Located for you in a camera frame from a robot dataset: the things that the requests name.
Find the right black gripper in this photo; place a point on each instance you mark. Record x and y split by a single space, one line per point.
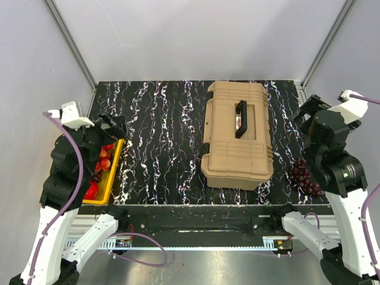
312 103

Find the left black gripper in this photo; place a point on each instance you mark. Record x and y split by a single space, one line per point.
111 133

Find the tan plastic tool box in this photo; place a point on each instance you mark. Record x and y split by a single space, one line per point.
237 141

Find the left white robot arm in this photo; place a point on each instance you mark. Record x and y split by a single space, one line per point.
74 159

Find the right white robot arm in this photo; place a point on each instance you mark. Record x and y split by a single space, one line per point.
354 259

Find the red cherry cluster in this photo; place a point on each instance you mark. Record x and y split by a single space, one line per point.
105 159

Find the black marble pattern mat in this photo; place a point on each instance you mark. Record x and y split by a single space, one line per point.
160 161

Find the yellow plastic bin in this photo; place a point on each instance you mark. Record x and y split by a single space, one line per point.
105 186

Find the purple grapes in bin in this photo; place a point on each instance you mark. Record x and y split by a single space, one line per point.
97 177

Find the dark purple grape bunch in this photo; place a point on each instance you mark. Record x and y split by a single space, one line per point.
301 177

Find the red apple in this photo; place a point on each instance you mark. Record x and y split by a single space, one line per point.
92 192

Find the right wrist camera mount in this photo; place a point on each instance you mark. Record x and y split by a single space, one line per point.
352 107

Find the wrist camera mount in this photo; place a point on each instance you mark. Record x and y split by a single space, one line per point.
352 107
69 115

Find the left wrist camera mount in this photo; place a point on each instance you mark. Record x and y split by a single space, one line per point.
69 115

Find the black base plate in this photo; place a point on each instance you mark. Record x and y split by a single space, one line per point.
205 226

